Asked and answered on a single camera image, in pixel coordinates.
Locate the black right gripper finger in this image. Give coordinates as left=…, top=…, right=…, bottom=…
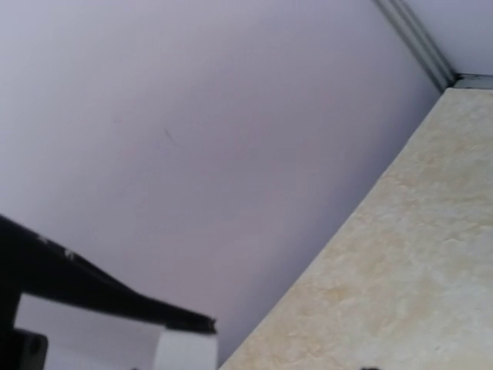
left=1, top=217, right=217, bottom=369

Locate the white small plug adapter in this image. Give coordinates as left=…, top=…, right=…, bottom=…
left=153, top=329, right=218, bottom=370

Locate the left aluminium corner post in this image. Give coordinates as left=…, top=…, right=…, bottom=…
left=373, top=0, right=457, bottom=93

